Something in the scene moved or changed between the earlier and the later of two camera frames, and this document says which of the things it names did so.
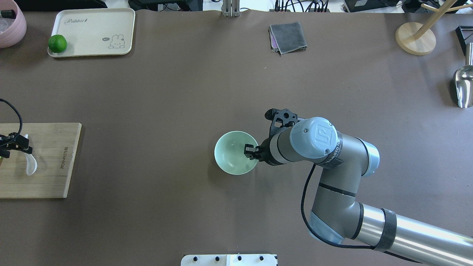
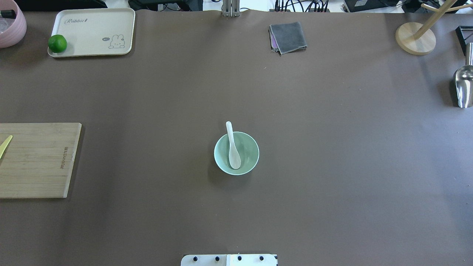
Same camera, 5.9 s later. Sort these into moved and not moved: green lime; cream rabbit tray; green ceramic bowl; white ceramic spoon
Moved: white ceramic spoon
Not moved: green lime; cream rabbit tray; green ceramic bowl
